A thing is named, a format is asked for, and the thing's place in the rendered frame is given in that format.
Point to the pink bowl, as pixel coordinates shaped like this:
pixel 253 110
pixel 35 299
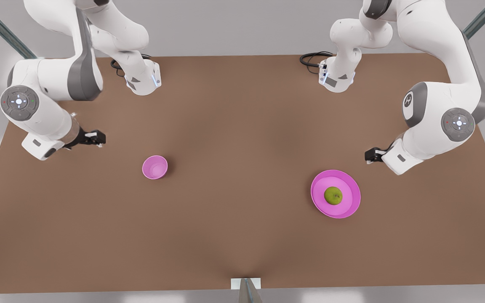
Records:
pixel 155 167

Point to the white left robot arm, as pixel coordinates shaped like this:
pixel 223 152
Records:
pixel 436 105

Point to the green apple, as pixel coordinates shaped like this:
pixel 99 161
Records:
pixel 333 195

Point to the pink plate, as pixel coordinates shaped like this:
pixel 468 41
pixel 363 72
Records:
pixel 343 202

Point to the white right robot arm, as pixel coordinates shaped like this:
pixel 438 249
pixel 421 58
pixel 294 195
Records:
pixel 49 80

